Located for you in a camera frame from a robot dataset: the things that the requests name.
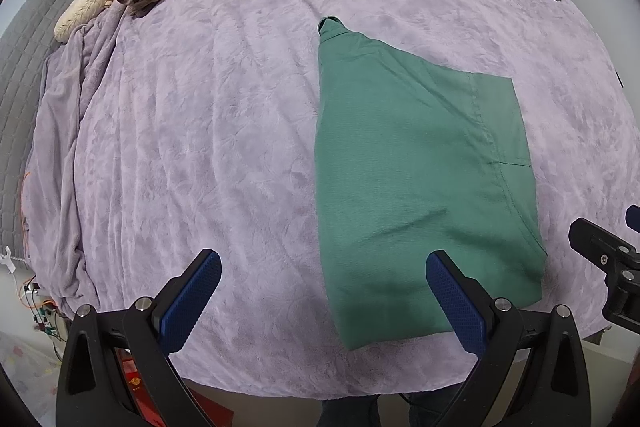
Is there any green work jacket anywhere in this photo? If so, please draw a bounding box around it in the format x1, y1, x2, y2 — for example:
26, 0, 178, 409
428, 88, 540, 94
314, 17, 547, 350

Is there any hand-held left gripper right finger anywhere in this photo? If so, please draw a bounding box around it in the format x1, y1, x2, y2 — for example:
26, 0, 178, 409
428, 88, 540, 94
425, 249, 593, 427

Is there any bundle of coloured wires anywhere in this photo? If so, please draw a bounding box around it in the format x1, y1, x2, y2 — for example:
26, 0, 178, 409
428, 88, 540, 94
17, 277, 66, 348

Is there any grey quilted headboard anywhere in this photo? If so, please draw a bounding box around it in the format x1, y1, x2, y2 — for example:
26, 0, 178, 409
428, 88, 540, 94
0, 0, 113, 268

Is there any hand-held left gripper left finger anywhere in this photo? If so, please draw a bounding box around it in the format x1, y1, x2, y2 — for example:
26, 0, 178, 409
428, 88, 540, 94
56, 248, 222, 427

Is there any purple plush blanket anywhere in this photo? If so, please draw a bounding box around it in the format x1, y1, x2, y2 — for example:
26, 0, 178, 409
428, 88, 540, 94
22, 0, 640, 400

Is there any cream knitted cloth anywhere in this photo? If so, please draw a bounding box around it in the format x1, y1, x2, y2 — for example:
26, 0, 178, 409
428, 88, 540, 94
54, 0, 118, 44

